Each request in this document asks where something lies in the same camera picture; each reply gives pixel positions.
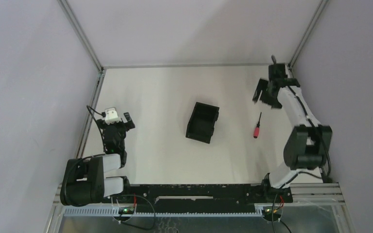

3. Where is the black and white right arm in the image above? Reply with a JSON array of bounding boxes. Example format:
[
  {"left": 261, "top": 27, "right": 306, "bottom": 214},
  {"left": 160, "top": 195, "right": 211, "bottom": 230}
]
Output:
[{"left": 252, "top": 62, "right": 332, "bottom": 202}]

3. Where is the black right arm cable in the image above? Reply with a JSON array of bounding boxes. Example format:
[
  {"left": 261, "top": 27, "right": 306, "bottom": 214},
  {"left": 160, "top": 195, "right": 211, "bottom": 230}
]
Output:
[{"left": 271, "top": 55, "right": 333, "bottom": 233}]

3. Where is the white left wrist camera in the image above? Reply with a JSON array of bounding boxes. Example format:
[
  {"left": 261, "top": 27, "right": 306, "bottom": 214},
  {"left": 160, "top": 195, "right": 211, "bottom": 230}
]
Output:
[{"left": 104, "top": 107, "right": 122, "bottom": 124}]

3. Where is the left controller board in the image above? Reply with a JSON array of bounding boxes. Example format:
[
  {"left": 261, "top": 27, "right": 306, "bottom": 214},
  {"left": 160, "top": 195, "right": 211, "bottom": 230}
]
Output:
[{"left": 118, "top": 207, "right": 135, "bottom": 215}]

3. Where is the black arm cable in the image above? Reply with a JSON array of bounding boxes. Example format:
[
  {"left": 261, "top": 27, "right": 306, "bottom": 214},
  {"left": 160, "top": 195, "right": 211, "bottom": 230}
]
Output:
[
  {"left": 86, "top": 105, "right": 107, "bottom": 152},
  {"left": 271, "top": 55, "right": 333, "bottom": 233}
]

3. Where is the black plastic bin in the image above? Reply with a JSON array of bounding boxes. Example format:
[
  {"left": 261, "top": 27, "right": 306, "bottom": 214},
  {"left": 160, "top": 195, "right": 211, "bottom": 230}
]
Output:
[{"left": 186, "top": 102, "right": 220, "bottom": 144}]

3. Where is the controller board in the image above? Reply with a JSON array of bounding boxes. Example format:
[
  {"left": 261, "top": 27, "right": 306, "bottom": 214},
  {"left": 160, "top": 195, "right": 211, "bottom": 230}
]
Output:
[
  {"left": 118, "top": 207, "right": 135, "bottom": 215},
  {"left": 262, "top": 208, "right": 284, "bottom": 216}
]

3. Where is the right controller board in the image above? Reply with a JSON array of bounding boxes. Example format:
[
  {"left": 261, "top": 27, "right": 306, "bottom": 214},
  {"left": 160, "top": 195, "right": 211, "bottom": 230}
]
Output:
[{"left": 262, "top": 208, "right": 284, "bottom": 216}]

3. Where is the aluminium frame front beam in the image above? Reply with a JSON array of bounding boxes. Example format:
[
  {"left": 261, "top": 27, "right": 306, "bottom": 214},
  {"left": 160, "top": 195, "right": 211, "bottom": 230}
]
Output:
[{"left": 51, "top": 183, "right": 346, "bottom": 206}]

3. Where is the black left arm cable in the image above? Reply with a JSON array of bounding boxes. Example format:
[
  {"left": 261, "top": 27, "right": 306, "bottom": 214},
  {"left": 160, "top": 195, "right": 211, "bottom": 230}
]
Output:
[{"left": 86, "top": 105, "right": 107, "bottom": 152}]

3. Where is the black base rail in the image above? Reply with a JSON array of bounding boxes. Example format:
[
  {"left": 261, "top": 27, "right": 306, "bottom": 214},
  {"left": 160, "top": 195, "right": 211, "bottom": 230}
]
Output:
[{"left": 117, "top": 183, "right": 293, "bottom": 215}]

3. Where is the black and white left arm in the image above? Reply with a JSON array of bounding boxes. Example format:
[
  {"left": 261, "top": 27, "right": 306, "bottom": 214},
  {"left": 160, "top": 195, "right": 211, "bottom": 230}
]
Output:
[{"left": 60, "top": 109, "right": 135, "bottom": 207}]

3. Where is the red handled screwdriver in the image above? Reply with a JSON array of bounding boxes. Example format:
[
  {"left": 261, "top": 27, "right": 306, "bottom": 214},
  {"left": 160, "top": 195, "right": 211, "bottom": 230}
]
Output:
[{"left": 253, "top": 112, "right": 262, "bottom": 138}]

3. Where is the white slotted cable duct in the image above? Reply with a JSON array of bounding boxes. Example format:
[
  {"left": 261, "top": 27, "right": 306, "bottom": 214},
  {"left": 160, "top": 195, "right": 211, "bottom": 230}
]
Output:
[{"left": 63, "top": 205, "right": 264, "bottom": 217}]

